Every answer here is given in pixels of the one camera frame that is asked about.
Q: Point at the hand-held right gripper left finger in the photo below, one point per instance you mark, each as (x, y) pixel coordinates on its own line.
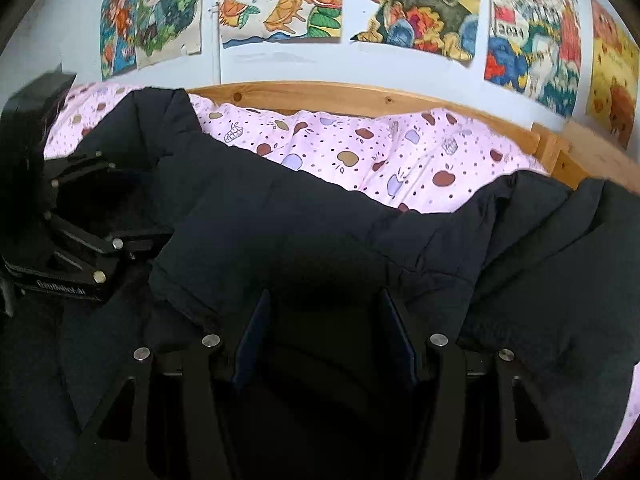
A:
(252, 340)

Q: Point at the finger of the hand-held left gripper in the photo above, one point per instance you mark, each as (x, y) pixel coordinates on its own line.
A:
(82, 169)
(115, 246)

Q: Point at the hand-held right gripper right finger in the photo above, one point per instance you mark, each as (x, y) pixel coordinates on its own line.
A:
(397, 340)

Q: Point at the black padded jacket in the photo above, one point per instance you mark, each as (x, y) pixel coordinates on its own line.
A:
(300, 230)

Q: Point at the orange-dress girl blue drawing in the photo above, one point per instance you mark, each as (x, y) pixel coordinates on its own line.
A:
(117, 20)

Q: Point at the blond figure drawing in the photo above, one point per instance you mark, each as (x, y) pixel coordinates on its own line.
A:
(165, 10)

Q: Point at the pink apple-print quilt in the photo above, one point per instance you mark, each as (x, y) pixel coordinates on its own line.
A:
(325, 145)

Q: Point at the oranges and watermelon drawing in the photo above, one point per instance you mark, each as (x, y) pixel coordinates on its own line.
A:
(280, 5)

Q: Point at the city collage drawing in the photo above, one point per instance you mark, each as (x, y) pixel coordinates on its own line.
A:
(530, 40)

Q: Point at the farmland landscape drawing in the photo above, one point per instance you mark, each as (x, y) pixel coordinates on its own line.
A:
(415, 10)

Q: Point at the yellow bear drawing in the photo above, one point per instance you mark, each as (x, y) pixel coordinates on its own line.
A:
(612, 85)

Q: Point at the white wall pipe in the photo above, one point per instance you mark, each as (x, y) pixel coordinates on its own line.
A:
(218, 60)

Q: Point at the wooden bed frame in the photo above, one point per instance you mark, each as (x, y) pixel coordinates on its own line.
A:
(350, 97)

